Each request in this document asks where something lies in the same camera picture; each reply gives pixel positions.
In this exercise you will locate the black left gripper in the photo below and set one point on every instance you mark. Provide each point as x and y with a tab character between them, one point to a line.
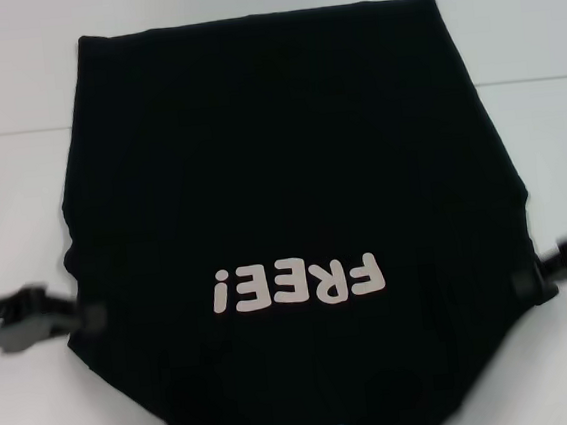
12	319

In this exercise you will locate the black t-shirt with FREE! print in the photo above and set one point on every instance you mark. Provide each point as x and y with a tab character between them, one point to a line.
282	147

